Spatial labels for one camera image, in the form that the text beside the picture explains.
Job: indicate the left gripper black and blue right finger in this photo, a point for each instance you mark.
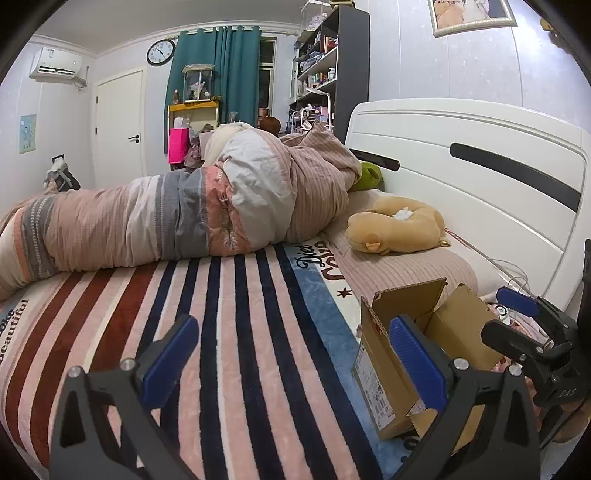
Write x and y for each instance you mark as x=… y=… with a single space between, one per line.
x=485 y=425

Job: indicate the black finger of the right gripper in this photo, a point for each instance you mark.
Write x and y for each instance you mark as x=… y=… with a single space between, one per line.
x=515 y=345

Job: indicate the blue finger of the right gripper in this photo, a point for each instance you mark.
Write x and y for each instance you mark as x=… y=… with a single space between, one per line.
x=519 y=302

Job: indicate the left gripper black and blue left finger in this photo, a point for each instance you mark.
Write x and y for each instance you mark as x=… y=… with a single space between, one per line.
x=103 y=427

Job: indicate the white round gadget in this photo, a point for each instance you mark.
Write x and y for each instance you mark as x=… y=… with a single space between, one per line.
x=505 y=314

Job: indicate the brown cardboard box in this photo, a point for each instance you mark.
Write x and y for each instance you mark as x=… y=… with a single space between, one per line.
x=454 y=324

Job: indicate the white bed headboard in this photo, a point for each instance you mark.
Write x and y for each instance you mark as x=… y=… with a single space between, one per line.
x=511 y=182

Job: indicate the tan plush toy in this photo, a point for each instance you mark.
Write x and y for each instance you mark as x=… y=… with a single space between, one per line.
x=396 y=225

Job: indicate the pink ribbed pillow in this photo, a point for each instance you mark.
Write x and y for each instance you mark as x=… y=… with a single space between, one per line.
x=368 y=274

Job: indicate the striped plush blanket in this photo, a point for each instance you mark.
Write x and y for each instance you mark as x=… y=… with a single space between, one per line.
x=260 y=382

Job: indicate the green plush toy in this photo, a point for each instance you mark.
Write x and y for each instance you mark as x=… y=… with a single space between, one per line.
x=371 y=178

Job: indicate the white door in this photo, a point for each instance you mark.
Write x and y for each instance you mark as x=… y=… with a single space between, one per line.
x=118 y=128

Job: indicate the rolled striped duvet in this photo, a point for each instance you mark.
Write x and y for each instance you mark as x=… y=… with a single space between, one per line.
x=252 y=190

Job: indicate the magenta gift bag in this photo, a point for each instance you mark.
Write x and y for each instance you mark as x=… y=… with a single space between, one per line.
x=178 y=145

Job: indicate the dark bookshelf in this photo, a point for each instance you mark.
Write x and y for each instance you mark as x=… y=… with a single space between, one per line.
x=331 y=67

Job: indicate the yellow shelf unit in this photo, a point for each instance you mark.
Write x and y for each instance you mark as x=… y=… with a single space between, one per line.
x=195 y=115

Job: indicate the glass display case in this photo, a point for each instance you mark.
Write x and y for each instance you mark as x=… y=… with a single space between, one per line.
x=197 y=82

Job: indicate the white air conditioner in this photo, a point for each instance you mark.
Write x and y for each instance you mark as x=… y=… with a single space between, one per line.
x=58 y=66

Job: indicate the teal curtain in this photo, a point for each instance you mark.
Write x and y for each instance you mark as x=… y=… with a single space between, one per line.
x=234 y=53

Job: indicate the framed wall picture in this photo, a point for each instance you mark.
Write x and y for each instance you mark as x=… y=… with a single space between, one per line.
x=458 y=16

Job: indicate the blue wall poster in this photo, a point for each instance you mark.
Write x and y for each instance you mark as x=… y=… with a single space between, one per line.
x=27 y=133

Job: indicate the round wall clock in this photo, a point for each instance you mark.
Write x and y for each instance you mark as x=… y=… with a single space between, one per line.
x=160 y=52

